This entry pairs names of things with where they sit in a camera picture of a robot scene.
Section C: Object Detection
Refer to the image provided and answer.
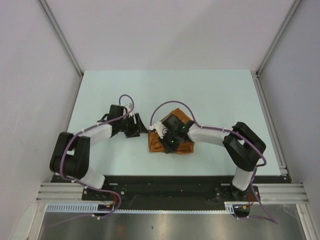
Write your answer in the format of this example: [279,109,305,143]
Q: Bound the aluminium corner post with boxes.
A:
[255,0,303,76]
[36,0,84,79]

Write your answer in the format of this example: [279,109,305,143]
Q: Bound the aluminium frame rail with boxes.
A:
[36,183,309,204]

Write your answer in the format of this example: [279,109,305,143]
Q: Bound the purple cable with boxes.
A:
[48,93,136,227]
[149,100,279,225]

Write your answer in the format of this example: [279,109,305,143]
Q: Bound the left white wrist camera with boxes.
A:
[123,103,134,118]

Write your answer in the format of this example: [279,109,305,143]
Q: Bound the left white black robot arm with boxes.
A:
[49,103,148,200]

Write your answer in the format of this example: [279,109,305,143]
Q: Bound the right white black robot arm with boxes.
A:
[154,114,267,201]

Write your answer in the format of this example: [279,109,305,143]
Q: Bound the white slotted cable duct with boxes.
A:
[45,203,249,215]

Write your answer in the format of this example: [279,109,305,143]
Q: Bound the left aluminium corner post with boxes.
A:
[36,0,84,79]

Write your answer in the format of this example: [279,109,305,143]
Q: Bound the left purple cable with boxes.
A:
[48,93,136,227]

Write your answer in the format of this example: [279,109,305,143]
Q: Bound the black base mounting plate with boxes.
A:
[49,174,263,211]

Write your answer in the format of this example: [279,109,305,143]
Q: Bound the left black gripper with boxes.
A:
[118,113,149,138]

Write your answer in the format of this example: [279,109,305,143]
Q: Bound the right aluminium corner post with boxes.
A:
[255,0,303,76]

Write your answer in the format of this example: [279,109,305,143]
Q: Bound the orange satin napkin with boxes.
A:
[148,108,195,154]

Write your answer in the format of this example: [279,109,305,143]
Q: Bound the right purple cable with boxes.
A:
[149,100,279,225]

